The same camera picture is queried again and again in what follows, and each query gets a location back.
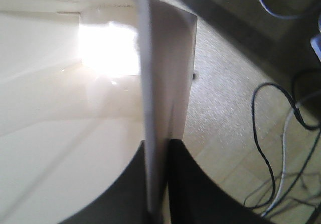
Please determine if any black floor cable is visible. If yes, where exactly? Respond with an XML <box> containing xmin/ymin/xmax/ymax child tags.
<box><xmin>243</xmin><ymin>69</ymin><xmax>321</xmax><ymax>209</ymax></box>

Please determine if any white cable loop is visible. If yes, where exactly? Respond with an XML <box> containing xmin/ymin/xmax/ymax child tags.
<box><xmin>253</xmin><ymin>0</ymin><xmax>321</xmax><ymax>20</ymax></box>

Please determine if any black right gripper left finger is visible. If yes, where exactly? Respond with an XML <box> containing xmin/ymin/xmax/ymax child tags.
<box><xmin>62</xmin><ymin>141</ymin><xmax>148</xmax><ymax>223</ymax></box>

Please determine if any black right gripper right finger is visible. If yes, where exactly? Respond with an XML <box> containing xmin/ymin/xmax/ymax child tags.
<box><xmin>167</xmin><ymin>139</ymin><xmax>268</xmax><ymax>224</ymax></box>

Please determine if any white plastic trash bin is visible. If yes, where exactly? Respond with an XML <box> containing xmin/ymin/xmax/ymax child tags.
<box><xmin>1</xmin><ymin>0</ymin><xmax>197</xmax><ymax>223</ymax></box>

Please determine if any white floor cable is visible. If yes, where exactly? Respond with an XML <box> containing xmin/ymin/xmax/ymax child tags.
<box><xmin>260</xmin><ymin>93</ymin><xmax>321</xmax><ymax>217</ymax></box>

